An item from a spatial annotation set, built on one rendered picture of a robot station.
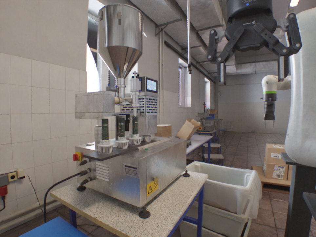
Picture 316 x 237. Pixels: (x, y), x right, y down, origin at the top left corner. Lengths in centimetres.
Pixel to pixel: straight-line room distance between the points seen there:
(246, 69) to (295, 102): 935
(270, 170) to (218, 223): 179
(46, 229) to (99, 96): 77
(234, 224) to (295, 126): 103
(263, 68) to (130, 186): 963
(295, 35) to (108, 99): 80
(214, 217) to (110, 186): 96
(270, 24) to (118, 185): 80
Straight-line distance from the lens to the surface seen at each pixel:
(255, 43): 33
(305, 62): 69
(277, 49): 32
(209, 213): 155
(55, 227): 114
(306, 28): 71
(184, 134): 259
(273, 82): 138
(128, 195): 83
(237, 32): 33
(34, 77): 223
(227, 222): 154
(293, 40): 33
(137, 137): 92
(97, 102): 92
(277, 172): 317
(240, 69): 1002
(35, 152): 224
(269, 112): 139
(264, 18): 34
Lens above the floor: 122
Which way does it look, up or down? 2 degrees down
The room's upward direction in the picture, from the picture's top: straight up
